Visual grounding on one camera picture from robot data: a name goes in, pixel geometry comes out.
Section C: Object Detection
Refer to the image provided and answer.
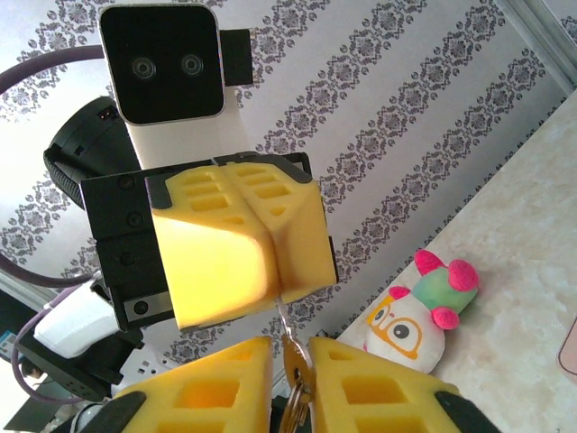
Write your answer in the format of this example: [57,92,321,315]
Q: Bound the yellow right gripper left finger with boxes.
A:
[111,335,274,433]

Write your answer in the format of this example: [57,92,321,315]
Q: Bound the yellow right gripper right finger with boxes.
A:
[307,335,497,433]

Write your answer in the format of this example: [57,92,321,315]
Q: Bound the small key with ring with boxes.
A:
[275,292,316,433]

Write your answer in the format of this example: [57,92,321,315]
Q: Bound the pink box with couple picture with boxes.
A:
[557,315,577,376]

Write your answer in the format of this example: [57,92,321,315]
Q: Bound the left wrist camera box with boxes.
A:
[98,3,253,173]

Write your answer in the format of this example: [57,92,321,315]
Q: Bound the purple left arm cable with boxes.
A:
[0,44,109,402]

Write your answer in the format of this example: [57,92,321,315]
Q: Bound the aluminium corner post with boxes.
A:
[525,0,577,94]

